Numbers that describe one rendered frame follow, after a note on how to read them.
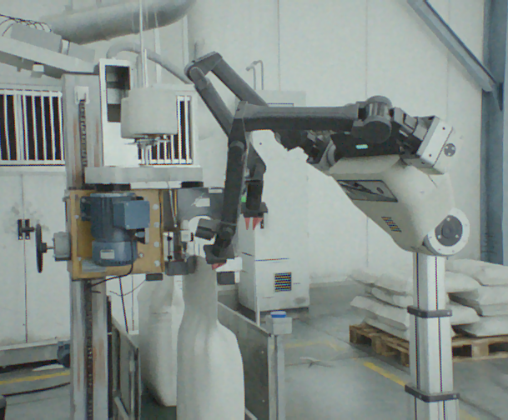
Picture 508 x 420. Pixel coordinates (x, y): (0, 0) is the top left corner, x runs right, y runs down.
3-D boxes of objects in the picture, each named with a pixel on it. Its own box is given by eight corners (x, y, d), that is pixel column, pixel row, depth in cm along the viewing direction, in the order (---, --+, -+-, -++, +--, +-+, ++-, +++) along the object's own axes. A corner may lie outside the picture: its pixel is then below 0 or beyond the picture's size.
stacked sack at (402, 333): (458, 340, 506) (458, 323, 506) (404, 345, 491) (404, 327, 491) (406, 321, 568) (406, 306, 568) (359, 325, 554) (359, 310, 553)
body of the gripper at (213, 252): (202, 247, 233) (206, 234, 228) (230, 246, 237) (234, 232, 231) (205, 262, 229) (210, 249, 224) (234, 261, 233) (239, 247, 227)
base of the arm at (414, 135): (421, 120, 186) (401, 159, 185) (398, 105, 184) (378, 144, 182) (440, 117, 178) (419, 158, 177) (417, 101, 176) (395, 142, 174)
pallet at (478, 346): (554, 354, 526) (553, 334, 525) (405, 368, 484) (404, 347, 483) (474, 327, 606) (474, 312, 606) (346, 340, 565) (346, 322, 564)
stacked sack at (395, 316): (483, 325, 506) (483, 305, 505) (405, 333, 481) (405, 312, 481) (445, 314, 545) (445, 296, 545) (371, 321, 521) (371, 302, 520)
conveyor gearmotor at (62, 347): (88, 370, 398) (88, 343, 397) (60, 373, 393) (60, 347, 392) (82, 357, 426) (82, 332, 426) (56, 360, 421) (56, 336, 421)
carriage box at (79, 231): (165, 272, 253) (163, 188, 251) (69, 280, 242) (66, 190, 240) (151, 264, 276) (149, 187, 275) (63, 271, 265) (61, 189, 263)
